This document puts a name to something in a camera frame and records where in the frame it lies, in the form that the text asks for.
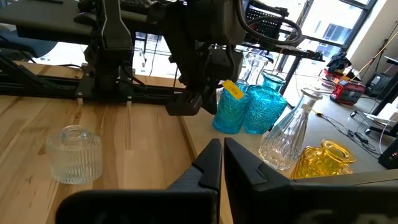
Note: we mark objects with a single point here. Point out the black computer mouse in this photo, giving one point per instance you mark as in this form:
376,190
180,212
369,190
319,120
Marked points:
87,18

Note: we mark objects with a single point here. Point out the grey desk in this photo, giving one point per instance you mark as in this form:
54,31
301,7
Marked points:
37,25

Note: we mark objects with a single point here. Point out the black keyboard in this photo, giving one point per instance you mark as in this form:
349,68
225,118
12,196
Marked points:
136,5

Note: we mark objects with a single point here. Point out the white cart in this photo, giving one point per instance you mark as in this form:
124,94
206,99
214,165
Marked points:
385,118

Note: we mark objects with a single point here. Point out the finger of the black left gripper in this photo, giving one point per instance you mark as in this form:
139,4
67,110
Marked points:
211,102
235,71

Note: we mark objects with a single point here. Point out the teal cut-glass vase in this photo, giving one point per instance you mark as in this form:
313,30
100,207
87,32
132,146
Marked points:
267,105
230,115

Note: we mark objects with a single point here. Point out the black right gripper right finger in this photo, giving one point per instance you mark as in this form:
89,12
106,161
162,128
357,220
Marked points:
280,205

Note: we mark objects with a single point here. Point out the tall clear flared glass vase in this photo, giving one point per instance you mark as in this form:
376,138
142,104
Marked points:
255,67

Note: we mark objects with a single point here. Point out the black bag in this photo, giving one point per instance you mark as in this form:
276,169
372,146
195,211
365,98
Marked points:
339,62

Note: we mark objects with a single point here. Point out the dark blue chair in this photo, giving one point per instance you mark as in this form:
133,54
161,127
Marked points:
25,43

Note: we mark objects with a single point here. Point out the black perforated panel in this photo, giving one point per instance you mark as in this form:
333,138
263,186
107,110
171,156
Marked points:
264,21

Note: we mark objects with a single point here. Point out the yellow diamond-textured glass vase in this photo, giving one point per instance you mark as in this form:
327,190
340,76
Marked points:
323,161

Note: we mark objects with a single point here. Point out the clear cone-shaped cut-glass vase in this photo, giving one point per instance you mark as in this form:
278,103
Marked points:
286,140

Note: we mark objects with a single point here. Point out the black equipment case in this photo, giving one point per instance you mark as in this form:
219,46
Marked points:
377,84

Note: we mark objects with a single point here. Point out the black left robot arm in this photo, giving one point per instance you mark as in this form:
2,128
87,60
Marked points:
113,37

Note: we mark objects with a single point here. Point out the short ribbed clear glass jar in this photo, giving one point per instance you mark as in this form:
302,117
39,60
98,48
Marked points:
74,161

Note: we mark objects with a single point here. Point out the red and black toolbox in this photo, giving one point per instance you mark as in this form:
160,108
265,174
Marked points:
346,91

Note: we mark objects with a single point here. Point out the wooden shelf with black frame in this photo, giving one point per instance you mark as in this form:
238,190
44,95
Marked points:
205,137

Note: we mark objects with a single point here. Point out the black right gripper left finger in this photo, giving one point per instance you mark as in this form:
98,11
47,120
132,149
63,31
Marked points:
186,205

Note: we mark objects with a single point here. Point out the yellow tape tag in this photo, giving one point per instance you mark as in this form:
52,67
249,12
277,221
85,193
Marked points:
233,90

